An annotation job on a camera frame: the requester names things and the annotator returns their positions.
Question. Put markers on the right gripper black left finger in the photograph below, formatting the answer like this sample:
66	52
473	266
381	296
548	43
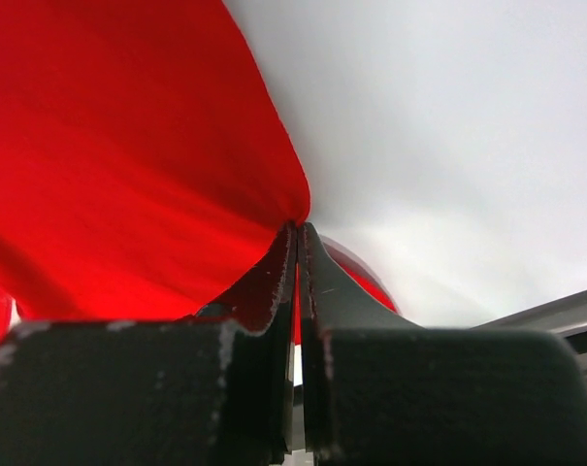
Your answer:
210	389

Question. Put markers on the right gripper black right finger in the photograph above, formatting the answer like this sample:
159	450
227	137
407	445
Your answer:
381	390

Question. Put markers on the red t-shirt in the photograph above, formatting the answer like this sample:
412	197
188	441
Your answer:
143	165

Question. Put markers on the aluminium frame rail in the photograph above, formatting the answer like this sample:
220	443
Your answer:
566	317

